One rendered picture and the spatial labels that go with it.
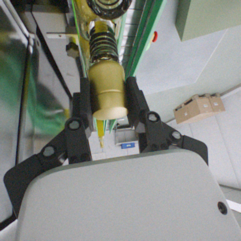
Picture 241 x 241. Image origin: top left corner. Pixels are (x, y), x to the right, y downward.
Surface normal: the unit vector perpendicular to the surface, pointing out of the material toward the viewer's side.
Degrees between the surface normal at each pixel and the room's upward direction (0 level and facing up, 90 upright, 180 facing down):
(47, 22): 0
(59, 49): 0
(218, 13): 1
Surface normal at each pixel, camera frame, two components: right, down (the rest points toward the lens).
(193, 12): 0.12, 0.95
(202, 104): 0.09, -0.27
